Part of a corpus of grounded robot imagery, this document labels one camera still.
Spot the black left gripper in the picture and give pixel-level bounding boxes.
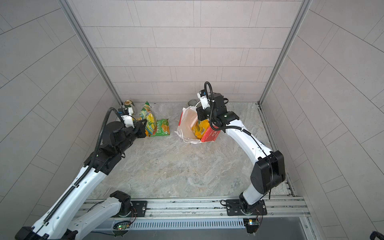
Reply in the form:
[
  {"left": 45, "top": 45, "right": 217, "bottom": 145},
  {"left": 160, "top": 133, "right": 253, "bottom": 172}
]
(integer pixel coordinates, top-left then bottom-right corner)
[{"left": 114, "top": 118, "right": 148, "bottom": 157}]

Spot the white red printed paper bag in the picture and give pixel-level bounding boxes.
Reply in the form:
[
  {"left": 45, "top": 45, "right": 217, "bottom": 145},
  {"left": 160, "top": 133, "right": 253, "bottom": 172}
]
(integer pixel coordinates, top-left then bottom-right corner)
[{"left": 176, "top": 107, "right": 220, "bottom": 144}]

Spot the green rainbow snack bag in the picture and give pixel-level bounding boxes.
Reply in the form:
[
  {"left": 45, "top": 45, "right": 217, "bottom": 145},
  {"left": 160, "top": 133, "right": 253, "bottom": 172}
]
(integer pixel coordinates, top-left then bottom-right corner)
[{"left": 140, "top": 102, "right": 157, "bottom": 137}]

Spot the green red snack bag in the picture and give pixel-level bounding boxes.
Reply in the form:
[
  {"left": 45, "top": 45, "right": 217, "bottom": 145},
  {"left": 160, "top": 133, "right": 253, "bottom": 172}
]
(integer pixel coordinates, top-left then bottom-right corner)
[{"left": 152, "top": 119, "right": 170, "bottom": 137}]

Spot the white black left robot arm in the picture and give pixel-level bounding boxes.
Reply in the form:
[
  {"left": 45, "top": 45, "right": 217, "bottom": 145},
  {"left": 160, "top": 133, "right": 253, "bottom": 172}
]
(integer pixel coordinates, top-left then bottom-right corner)
[{"left": 15, "top": 108, "right": 147, "bottom": 240}]

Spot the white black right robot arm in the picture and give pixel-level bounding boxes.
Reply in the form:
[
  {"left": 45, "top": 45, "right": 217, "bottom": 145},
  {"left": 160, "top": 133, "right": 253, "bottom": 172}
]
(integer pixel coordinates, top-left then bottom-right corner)
[{"left": 197, "top": 82, "right": 286, "bottom": 215}]

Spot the grey ribbed ceramic mug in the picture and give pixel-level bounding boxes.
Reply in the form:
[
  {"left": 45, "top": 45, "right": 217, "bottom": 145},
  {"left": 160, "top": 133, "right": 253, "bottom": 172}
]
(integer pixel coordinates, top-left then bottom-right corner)
[{"left": 188, "top": 99, "right": 199, "bottom": 107}]

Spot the green white drink can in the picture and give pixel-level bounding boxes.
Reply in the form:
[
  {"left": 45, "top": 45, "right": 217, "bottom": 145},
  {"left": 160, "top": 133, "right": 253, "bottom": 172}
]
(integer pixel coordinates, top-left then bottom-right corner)
[{"left": 124, "top": 100, "right": 135, "bottom": 109}]

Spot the left circuit board green LED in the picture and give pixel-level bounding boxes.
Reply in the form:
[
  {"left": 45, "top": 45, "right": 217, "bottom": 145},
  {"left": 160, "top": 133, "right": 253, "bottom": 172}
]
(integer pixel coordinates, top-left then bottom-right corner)
[{"left": 113, "top": 221, "right": 132, "bottom": 235}]

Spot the right circuit board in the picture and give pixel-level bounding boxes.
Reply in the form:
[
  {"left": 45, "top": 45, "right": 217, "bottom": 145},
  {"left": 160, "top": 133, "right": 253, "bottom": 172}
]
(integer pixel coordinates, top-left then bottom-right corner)
[{"left": 243, "top": 219, "right": 261, "bottom": 234}]

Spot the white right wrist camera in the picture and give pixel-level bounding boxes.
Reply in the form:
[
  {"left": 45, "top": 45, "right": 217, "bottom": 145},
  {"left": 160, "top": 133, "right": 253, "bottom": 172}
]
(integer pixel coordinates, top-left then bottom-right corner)
[{"left": 197, "top": 90, "right": 210, "bottom": 110}]

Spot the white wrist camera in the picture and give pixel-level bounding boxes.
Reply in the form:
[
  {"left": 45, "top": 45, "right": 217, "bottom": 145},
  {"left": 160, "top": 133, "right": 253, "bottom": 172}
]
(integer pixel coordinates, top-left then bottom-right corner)
[
  {"left": 197, "top": 90, "right": 210, "bottom": 110},
  {"left": 118, "top": 107, "right": 134, "bottom": 128}
]

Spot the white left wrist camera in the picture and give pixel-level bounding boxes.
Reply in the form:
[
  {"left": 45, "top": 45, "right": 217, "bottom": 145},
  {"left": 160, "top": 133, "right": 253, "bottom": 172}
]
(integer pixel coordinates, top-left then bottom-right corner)
[{"left": 118, "top": 107, "right": 134, "bottom": 128}]

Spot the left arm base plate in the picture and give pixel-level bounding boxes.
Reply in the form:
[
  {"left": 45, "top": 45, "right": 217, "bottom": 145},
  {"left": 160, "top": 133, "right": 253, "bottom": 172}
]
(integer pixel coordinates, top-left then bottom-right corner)
[{"left": 114, "top": 201, "right": 148, "bottom": 218}]

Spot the aluminium corner post left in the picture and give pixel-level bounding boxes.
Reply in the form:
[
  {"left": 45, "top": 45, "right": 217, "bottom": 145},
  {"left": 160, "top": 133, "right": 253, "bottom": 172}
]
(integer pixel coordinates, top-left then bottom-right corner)
[{"left": 58, "top": 0, "right": 123, "bottom": 105}]

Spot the aluminium corner post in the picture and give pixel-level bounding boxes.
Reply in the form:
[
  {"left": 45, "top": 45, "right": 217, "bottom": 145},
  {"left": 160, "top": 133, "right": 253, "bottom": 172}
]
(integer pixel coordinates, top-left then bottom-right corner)
[
  {"left": 58, "top": 0, "right": 123, "bottom": 105},
  {"left": 258, "top": 0, "right": 313, "bottom": 105}
]

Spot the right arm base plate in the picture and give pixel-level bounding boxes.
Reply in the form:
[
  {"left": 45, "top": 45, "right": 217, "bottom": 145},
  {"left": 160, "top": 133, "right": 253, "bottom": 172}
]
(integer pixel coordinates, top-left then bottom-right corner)
[{"left": 220, "top": 199, "right": 267, "bottom": 216}]

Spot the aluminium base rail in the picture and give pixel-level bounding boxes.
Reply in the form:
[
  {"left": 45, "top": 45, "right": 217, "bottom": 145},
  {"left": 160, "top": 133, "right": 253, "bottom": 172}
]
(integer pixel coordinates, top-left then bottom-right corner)
[{"left": 132, "top": 195, "right": 310, "bottom": 220}]

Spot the aluminium corner post right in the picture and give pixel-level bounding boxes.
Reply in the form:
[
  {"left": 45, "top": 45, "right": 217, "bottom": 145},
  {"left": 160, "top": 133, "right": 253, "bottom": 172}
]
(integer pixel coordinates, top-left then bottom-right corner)
[{"left": 258, "top": 0, "right": 313, "bottom": 105}]

